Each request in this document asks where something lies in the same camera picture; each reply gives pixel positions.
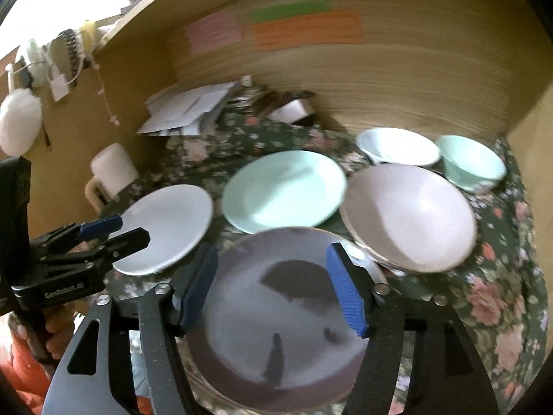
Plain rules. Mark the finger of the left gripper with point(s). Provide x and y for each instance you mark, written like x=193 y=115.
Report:
x=123 y=245
x=71 y=235

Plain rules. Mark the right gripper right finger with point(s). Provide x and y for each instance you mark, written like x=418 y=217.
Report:
x=375 y=312

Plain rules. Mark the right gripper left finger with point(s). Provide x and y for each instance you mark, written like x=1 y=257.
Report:
x=165 y=313

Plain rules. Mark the white plate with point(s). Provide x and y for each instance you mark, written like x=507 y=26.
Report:
x=176 y=218

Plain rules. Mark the pink bowl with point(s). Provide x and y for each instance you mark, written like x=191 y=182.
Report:
x=409 y=217

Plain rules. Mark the dark brown plate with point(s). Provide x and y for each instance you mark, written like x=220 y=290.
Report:
x=272 y=336

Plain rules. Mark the mint green plate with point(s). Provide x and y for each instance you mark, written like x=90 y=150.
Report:
x=286 y=189

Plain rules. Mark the white bowl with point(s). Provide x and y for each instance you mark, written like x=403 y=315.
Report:
x=398 y=146

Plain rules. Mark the mint green bowl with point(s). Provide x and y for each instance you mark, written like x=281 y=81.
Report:
x=470 y=165

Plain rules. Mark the person left hand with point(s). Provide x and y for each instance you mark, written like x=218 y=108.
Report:
x=59 y=326

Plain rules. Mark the pink lidded mug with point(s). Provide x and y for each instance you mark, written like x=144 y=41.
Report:
x=112 y=170

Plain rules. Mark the floral table cloth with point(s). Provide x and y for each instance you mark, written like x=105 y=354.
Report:
x=499 y=292

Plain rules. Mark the white fluffy pompom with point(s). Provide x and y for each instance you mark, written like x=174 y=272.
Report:
x=21 y=121

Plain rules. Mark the white charger plug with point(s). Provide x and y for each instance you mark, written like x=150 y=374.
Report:
x=58 y=87

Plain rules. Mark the stack of white papers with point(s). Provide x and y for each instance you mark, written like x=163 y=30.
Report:
x=175 y=111

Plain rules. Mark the white fluffy headband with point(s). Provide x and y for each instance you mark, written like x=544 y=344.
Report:
x=30 y=65

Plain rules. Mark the dark patterned headband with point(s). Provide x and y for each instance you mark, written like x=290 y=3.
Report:
x=67 y=56

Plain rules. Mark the pink sticky note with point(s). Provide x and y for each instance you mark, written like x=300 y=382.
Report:
x=213 y=32

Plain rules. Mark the orange sticky note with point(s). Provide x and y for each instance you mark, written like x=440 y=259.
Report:
x=332 y=27

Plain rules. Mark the green sticky note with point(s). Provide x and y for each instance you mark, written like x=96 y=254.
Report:
x=288 y=10

